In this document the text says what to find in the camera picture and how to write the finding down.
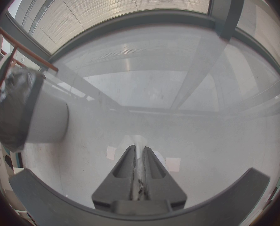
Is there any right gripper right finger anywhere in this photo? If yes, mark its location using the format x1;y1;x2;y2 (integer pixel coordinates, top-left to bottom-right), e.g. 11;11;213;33
142;146;187;209

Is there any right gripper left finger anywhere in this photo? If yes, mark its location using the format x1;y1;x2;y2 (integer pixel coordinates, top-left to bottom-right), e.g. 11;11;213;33
92;145;136;209

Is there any white paper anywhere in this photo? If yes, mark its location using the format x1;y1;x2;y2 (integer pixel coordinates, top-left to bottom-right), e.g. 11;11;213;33
118;135;169;201

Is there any black plastic bag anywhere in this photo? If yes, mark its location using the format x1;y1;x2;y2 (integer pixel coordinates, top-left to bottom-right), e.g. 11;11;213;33
0;67;46;153

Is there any white trash bin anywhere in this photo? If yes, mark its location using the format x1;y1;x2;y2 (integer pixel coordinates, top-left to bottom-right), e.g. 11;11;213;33
24;79;70;144

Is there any window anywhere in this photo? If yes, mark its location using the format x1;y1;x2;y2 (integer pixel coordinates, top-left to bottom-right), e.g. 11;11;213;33
6;0;280;76

